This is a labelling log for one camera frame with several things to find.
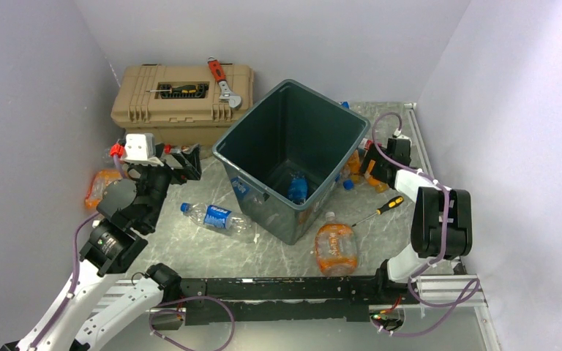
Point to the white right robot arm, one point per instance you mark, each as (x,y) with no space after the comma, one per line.
(441,227)

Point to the clear bottle red label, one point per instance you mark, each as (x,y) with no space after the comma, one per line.
(113,152)

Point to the black yellow screwdriver on table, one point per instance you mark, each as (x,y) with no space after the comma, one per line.
(389,205)

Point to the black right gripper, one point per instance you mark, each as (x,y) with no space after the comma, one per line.
(374,154)

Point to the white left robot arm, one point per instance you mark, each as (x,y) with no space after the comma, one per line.
(130,209)

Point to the small orange juice bottle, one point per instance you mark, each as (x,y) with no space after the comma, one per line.
(377,185)

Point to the large orange bottle front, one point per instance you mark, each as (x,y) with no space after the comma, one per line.
(336,251)

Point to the crushed orange bottle left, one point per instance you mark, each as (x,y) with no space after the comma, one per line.
(98,186)

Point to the clear bottle light blue label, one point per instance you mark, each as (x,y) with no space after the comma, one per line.
(298,189)

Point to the black yellow screwdriver in toolbox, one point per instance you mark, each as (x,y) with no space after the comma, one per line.
(186,89)

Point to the clear Pepsi bottle blue label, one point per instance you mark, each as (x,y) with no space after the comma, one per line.
(216,218)

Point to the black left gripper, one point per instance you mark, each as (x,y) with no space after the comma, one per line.
(192,158)

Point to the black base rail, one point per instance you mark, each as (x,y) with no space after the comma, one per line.
(277,299)

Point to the dark green plastic bin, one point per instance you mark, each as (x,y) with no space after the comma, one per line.
(293,130)

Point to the Pepsi bottle blue cap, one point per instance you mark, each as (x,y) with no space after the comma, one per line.
(343,179)

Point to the red handled adjustable wrench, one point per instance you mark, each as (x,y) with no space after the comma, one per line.
(226,94)

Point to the tan plastic toolbox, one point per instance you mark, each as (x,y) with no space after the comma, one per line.
(180,118)

